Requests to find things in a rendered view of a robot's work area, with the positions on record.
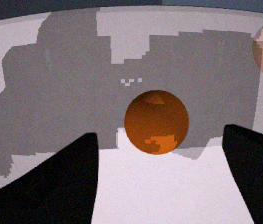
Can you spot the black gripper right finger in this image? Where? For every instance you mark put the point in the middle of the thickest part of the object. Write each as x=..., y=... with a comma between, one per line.
x=243, y=150

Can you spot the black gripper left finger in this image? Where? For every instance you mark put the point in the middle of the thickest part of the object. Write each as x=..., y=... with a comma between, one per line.
x=61, y=190

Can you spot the low clear corner wall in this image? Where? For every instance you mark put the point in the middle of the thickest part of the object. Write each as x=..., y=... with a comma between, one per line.
x=100, y=10

